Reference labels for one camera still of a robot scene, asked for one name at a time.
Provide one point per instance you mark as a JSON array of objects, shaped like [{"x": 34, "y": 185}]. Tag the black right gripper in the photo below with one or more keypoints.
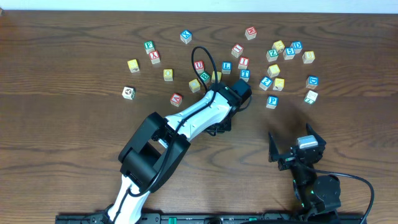
[{"x": 294, "y": 158}]

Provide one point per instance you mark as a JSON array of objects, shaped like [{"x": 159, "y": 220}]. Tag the red I block upper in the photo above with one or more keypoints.
[{"x": 237, "y": 50}]

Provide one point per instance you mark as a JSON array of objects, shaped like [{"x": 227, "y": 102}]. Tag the blue d block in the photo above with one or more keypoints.
[
  {"x": 312, "y": 82},
  {"x": 297, "y": 46}
]

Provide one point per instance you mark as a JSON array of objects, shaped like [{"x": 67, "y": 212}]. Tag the blue L wooden block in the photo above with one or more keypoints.
[{"x": 226, "y": 67}]

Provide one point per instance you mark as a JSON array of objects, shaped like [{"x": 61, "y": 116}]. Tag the green F wooden block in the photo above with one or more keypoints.
[{"x": 149, "y": 46}]

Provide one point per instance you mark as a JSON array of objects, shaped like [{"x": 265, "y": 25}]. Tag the yellow block mid right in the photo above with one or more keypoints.
[{"x": 273, "y": 70}]

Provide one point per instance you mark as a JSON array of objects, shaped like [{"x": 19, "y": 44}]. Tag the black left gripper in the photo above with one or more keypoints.
[{"x": 219, "y": 129}]

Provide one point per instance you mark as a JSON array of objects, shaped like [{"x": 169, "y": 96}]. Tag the red i block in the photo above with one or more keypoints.
[
  {"x": 243, "y": 63},
  {"x": 237, "y": 50}
]

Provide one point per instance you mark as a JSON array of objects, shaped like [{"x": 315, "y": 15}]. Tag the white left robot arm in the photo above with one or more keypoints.
[{"x": 159, "y": 144}]

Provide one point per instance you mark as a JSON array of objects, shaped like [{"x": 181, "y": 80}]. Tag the blue 2 wooden block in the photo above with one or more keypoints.
[{"x": 265, "y": 83}]

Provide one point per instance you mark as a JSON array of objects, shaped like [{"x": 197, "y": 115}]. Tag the blue T wooden block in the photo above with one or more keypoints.
[{"x": 245, "y": 75}]

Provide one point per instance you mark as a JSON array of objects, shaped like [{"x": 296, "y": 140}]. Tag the yellow hammer wooden block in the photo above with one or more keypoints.
[{"x": 279, "y": 84}]

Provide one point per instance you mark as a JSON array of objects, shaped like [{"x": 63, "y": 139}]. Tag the blue X wooden block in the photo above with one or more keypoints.
[{"x": 186, "y": 36}]

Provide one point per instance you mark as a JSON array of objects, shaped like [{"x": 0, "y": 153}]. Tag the blue D block right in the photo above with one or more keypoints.
[{"x": 312, "y": 82}]

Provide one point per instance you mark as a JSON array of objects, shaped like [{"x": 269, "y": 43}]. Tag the yellow 8 wooden block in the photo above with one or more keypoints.
[{"x": 308, "y": 57}]

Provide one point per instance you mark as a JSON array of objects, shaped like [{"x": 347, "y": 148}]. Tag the red A wooden block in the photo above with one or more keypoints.
[{"x": 176, "y": 99}]

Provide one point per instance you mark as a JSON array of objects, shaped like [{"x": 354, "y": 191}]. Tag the soccer ball O wooden block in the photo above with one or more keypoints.
[{"x": 128, "y": 93}]

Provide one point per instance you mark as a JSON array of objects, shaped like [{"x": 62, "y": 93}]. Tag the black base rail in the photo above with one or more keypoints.
[{"x": 158, "y": 218}]

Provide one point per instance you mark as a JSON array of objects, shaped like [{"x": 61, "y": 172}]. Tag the red I block lower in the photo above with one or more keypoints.
[{"x": 243, "y": 63}]

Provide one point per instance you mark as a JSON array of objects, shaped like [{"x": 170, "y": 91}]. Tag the red block far back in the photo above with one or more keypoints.
[{"x": 250, "y": 33}]

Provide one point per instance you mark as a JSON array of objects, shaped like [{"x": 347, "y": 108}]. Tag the yellow O wooden block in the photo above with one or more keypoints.
[{"x": 168, "y": 75}]

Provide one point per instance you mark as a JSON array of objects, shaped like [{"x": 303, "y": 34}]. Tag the yellow block behind Z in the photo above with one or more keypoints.
[{"x": 278, "y": 46}]

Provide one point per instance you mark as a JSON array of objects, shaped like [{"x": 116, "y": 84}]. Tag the red X wooden block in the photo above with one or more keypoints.
[{"x": 154, "y": 57}]

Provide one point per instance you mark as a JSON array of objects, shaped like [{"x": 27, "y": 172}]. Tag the blue 5 wooden block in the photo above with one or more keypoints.
[{"x": 288, "y": 53}]

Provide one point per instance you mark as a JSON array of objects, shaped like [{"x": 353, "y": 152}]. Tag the green B wooden block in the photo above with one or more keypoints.
[{"x": 205, "y": 77}]

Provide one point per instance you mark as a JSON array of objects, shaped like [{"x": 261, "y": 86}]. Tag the blue P wooden block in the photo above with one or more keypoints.
[{"x": 272, "y": 102}]

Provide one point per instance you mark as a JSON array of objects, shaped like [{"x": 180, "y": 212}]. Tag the green Z wooden block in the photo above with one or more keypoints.
[{"x": 272, "y": 55}]

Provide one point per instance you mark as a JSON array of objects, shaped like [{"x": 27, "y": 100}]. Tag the red U block centre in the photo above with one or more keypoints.
[{"x": 199, "y": 66}]

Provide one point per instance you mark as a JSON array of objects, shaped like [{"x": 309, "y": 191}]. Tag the yellow G wooden block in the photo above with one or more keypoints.
[{"x": 133, "y": 65}]

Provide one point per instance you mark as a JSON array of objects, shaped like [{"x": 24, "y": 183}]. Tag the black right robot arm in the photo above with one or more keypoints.
[{"x": 317, "y": 194}]

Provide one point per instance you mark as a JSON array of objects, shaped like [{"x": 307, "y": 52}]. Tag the yellow acorn wooden block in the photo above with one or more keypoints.
[{"x": 194, "y": 85}]

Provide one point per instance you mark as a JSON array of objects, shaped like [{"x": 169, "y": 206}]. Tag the blue D block upper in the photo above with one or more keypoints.
[{"x": 297, "y": 46}]

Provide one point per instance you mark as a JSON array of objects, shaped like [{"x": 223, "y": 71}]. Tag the yellow block beside B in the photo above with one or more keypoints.
[{"x": 216, "y": 77}]

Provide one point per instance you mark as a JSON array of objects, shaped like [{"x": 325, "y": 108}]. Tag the green white Z block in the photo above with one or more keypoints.
[{"x": 311, "y": 97}]

